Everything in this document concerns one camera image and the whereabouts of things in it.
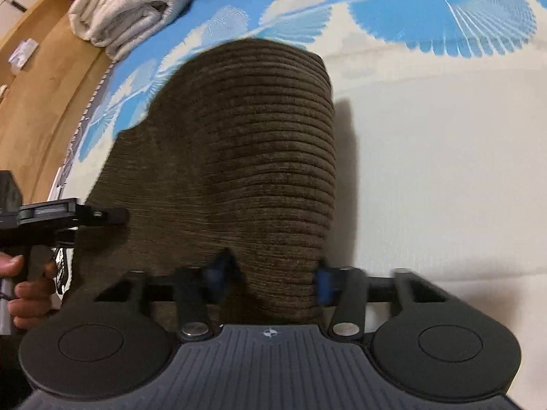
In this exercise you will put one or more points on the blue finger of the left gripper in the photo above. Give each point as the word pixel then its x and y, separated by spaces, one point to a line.
pixel 98 217

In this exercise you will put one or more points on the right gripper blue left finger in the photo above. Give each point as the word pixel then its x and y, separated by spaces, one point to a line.
pixel 195 290

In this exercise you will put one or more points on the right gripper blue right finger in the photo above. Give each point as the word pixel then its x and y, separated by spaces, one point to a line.
pixel 345 290

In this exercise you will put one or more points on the dark brown corduroy pants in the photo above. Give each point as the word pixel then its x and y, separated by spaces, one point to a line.
pixel 237 152

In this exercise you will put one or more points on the person left hand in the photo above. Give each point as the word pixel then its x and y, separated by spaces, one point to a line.
pixel 32 301

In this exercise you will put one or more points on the wooden bed headboard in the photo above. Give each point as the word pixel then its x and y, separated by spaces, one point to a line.
pixel 45 101

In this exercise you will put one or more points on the cream folded blanket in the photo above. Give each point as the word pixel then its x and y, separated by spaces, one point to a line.
pixel 118 26

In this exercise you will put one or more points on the blue white patterned bedsheet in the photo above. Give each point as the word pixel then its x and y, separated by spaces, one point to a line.
pixel 440 138

